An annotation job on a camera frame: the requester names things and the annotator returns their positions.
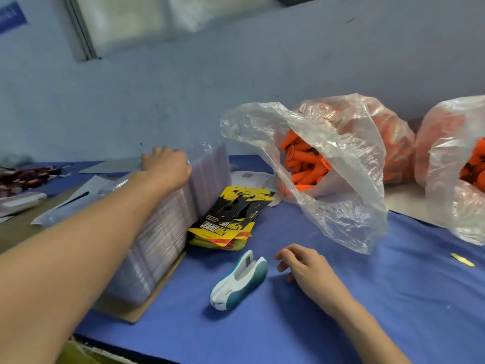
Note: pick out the person's left hand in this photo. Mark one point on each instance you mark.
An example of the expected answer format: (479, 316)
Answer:
(168, 169)

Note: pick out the person's right hand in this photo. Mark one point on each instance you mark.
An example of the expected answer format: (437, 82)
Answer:
(314, 273)

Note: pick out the stack of clear blister shells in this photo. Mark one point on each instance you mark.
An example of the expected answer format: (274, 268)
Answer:
(170, 223)

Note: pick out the teal hand stapler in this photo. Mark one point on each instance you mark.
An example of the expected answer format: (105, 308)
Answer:
(239, 284)

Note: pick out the person's left forearm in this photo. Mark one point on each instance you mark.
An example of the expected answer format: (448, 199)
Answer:
(68, 269)

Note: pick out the grey flat sheet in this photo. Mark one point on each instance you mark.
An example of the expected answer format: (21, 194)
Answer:
(114, 166)

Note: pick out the stack of yellow black cards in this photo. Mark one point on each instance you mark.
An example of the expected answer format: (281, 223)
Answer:
(227, 220)

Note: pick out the white printed paper sheet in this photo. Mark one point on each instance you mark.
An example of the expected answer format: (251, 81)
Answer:
(254, 179)

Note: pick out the black pen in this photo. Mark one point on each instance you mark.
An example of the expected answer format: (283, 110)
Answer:
(76, 199)

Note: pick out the pile of dark red parts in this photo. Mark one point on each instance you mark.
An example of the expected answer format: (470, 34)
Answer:
(26, 178)

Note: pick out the small yellow scrap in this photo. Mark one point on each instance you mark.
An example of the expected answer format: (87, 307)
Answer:
(462, 260)

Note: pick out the small white packet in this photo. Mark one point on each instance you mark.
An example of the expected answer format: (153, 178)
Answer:
(23, 202)

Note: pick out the grey framed window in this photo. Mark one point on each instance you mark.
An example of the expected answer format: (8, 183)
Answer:
(167, 19)

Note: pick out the large clear plastic bag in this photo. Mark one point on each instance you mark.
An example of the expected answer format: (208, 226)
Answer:
(439, 178)

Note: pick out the yellow plastic crate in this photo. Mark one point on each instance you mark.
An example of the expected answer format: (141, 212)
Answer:
(83, 354)

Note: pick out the blue wall sign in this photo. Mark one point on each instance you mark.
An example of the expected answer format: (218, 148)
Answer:
(11, 17)

